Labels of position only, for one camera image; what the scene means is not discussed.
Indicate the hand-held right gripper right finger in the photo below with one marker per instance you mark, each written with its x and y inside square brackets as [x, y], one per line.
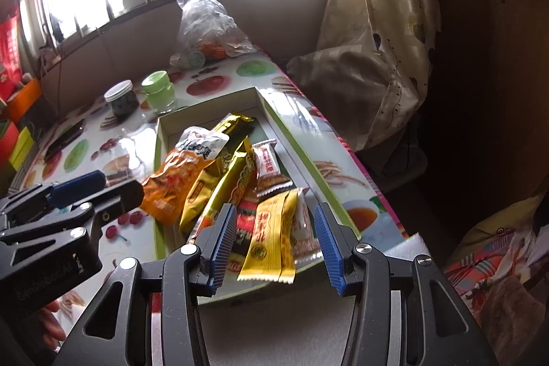
[328, 246]

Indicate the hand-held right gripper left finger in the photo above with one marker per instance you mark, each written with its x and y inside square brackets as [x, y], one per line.
[223, 246]

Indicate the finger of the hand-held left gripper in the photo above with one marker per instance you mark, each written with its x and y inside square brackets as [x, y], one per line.
[118, 198]
[79, 183]

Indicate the red black snack packet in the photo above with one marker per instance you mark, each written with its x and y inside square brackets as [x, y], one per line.
[244, 228]

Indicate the white red snack packet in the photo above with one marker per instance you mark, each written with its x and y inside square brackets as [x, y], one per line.
[305, 228]
[270, 168]

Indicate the yellow snack packet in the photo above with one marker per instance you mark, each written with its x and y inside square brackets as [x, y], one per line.
[197, 194]
[266, 237]

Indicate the orange white snack pouch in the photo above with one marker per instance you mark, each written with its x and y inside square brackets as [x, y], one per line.
[180, 177]

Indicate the long gold snack bar packet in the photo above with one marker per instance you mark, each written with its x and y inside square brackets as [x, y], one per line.
[236, 173]

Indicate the short gold snack packet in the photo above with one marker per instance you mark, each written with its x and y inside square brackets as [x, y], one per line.
[233, 123]

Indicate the green white cardboard box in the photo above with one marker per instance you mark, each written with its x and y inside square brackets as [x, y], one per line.
[278, 121]

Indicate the person's left hand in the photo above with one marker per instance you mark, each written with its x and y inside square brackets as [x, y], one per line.
[53, 323]

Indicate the black smartphone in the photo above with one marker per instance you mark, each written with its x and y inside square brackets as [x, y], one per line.
[64, 143]

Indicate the lime green box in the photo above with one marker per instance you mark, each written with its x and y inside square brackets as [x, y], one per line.
[23, 149]

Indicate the white foam sheet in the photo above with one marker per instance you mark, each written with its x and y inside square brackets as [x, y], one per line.
[411, 248]

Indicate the dark-filled clear plastic jar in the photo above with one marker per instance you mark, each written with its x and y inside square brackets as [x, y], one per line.
[122, 100]

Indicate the orange box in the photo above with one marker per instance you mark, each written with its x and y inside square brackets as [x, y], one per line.
[25, 100]

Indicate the green jar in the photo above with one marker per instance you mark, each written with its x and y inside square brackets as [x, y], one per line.
[159, 91]

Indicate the beige striped cloth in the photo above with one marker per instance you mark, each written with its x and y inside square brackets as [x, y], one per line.
[351, 100]

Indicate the red snack bag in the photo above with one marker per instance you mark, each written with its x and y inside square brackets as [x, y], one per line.
[9, 53]

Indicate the colourful printed blanket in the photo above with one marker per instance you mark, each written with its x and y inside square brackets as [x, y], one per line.
[493, 284]

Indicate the clear plastic bag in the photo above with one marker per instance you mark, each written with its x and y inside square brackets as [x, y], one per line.
[206, 27]

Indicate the cream patterned curtain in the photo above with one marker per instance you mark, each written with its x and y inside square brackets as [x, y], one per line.
[381, 6]

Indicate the dark wooden wardrobe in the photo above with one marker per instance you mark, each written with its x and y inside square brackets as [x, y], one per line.
[493, 48]

